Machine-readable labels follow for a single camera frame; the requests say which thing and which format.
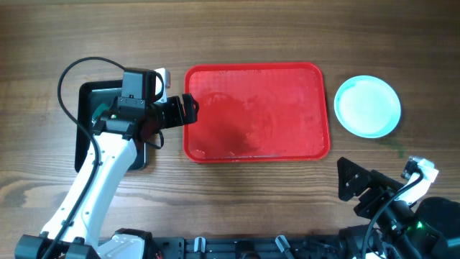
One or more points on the light blue plate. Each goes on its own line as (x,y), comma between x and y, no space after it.
(367,107)

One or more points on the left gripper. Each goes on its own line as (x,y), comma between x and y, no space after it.
(175,116)

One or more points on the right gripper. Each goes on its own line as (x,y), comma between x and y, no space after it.
(379,183)

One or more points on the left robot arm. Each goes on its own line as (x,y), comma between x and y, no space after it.
(119,132)

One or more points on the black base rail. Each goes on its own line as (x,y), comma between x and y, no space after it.
(321,247)

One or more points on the black water tray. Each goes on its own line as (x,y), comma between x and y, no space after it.
(91,96)

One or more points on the green yellow sponge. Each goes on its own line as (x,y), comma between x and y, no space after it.
(99,110)

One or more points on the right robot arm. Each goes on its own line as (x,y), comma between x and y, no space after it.
(403,221)

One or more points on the red plastic tray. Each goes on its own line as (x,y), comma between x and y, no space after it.
(257,112)

